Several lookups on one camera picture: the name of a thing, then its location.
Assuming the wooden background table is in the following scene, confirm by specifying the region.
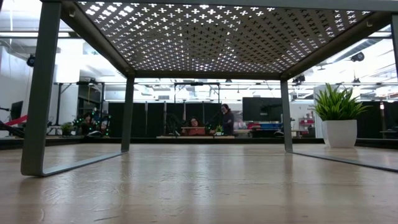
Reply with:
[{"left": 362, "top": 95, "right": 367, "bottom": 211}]
[{"left": 155, "top": 134, "right": 236, "bottom": 139}]

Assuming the grey perforated metal shelf riser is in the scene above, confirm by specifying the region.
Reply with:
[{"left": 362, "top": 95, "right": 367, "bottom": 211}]
[{"left": 20, "top": 0, "right": 398, "bottom": 178}]

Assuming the large black wall monitor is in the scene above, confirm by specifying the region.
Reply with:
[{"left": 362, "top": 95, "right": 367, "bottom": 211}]
[{"left": 242, "top": 96, "right": 283, "bottom": 123}]

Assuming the blue storage bin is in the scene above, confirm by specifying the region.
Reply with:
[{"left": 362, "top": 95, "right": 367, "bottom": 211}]
[{"left": 259, "top": 123, "right": 282, "bottom": 131}]

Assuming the red bar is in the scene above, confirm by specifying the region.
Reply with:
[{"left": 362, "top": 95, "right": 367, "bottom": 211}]
[{"left": 4, "top": 114, "right": 28, "bottom": 127}]

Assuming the person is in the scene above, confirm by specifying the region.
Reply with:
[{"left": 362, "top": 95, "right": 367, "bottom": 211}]
[
  {"left": 220, "top": 103, "right": 236, "bottom": 136},
  {"left": 182, "top": 116, "right": 206, "bottom": 136},
  {"left": 81, "top": 113, "right": 95, "bottom": 136}
]

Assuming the green plant in white pot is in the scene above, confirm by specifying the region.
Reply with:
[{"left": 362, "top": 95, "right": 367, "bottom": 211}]
[{"left": 312, "top": 82, "right": 371, "bottom": 149}]

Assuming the small black monitor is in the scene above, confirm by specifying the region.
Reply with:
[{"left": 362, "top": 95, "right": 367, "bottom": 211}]
[{"left": 10, "top": 100, "right": 24, "bottom": 121}]

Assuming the black partition wall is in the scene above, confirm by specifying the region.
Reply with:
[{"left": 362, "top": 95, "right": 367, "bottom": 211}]
[{"left": 108, "top": 101, "right": 223, "bottom": 138}]

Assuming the black aluminium table frame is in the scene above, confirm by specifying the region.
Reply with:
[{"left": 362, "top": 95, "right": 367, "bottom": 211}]
[{"left": 0, "top": 136, "right": 398, "bottom": 151}]

